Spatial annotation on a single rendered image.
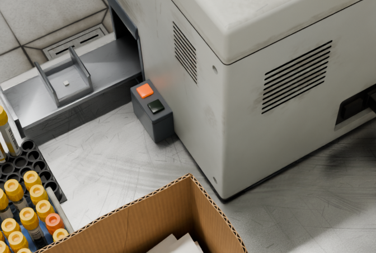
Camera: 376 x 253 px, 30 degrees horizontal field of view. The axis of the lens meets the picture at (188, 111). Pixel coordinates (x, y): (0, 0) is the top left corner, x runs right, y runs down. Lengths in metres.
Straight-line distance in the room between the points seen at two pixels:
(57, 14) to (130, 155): 1.43
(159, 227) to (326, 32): 0.26
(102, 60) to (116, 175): 0.16
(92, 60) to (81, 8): 1.36
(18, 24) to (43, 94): 1.38
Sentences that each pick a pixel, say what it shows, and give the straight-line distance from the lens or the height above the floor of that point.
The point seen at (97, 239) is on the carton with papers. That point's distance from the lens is 0.69.
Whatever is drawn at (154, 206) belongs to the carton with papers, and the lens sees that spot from 0.70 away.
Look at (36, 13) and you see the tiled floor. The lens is 2.29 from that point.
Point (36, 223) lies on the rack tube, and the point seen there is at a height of 0.98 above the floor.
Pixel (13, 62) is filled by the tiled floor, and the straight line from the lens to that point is 2.18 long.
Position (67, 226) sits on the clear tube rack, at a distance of 0.76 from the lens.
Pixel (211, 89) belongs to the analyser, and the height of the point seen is 1.07.
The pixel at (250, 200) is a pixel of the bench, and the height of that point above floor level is 0.87.
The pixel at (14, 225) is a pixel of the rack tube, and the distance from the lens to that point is 0.72.
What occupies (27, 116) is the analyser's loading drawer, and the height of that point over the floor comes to 0.91.
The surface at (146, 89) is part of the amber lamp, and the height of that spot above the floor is 0.93.
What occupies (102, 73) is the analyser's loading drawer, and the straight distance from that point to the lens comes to 0.90.
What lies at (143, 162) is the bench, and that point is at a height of 0.88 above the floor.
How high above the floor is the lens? 1.61
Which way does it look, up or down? 55 degrees down
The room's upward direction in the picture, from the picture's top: 3 degrees counter-clockwise
